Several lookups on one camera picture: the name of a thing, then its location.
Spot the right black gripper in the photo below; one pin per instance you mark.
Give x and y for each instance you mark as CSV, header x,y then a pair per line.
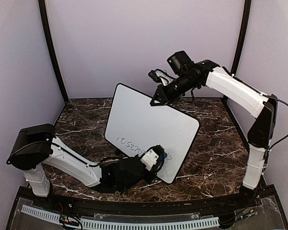
x,y
164,97

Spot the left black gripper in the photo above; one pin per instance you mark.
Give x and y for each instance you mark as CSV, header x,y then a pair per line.
x,y
149,178

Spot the blue whiteboard eraser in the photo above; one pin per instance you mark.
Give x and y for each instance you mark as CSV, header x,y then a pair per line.
x,y
161,159

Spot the white whiteboard black frame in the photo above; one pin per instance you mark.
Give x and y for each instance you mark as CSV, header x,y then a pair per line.
x,y
134,126

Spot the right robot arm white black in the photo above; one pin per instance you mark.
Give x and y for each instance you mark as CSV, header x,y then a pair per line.
x,y
206,73

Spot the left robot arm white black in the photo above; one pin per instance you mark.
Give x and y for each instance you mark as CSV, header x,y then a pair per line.
x,y
38,145

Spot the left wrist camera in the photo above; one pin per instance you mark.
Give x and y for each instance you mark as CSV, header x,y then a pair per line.
x,y
149,159

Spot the white slotted cable duct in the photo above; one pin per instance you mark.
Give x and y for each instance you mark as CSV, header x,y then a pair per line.
x,y
124,222

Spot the black curved front rail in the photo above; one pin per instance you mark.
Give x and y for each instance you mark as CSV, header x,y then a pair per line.
x,y
148,201

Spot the right black frame post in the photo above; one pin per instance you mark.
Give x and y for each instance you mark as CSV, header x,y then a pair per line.
x,y
242,35

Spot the black frame post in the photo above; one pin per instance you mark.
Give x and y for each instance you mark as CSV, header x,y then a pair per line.
x,y
51,49
242,35

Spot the left black frame post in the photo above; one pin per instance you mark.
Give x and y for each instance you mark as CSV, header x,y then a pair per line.
x,y
51,49

